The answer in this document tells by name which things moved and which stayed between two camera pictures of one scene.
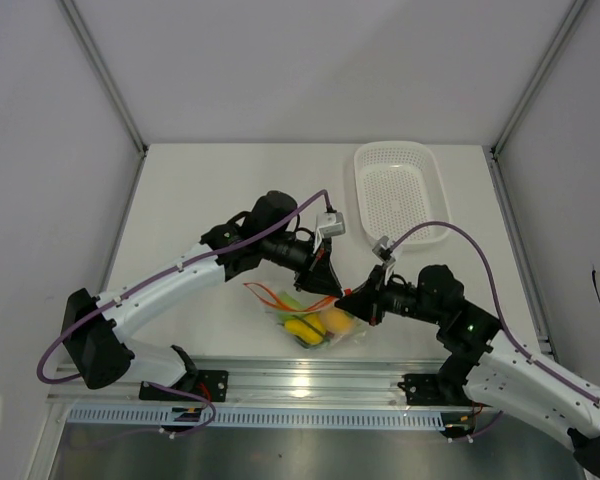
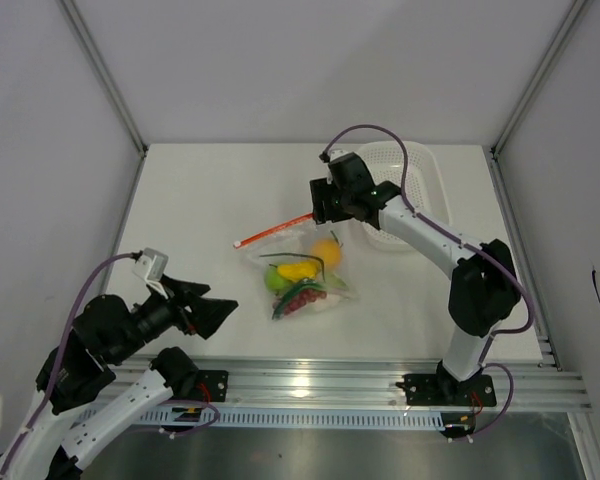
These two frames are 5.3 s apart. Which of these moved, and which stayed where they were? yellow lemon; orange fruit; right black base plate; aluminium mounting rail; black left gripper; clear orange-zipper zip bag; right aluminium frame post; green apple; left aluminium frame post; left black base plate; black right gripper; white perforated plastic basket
Moved: orange fruit; black left gripper; green apple; black right gripper; yellow lemon; clear orange-zipper zip bag
Stayed: left black base plate; right black base plate; right aluminium frame post; left aluminium frame post; white perforated plastic basket; aluminium mounting rail
